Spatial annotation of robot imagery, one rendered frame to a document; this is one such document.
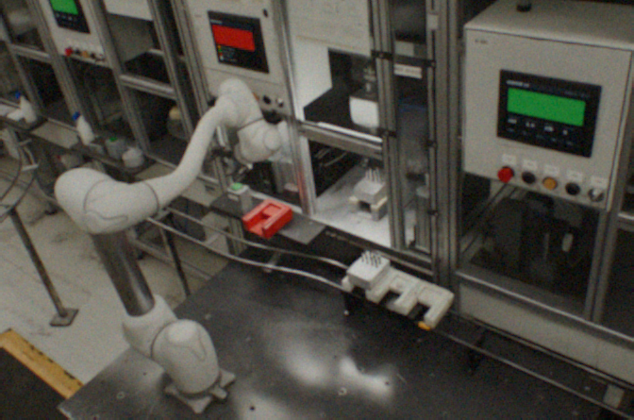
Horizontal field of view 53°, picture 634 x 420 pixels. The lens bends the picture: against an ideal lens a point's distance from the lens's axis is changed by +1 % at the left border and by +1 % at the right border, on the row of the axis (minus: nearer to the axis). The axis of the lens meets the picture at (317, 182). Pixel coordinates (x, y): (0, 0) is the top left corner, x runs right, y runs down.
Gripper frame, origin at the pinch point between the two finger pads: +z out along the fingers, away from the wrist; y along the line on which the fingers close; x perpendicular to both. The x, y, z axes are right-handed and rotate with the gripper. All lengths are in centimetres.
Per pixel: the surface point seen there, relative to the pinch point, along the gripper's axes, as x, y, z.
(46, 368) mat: 85, -18, 142
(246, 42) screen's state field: -25.9, 24.8, -33.9
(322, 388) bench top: 54, -65, -30
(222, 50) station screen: -25.8, 28.4, -19.9
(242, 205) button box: 2.6, -19.0, 11.0
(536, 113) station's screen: -14, -34, -117
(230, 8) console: -32, 36, -33
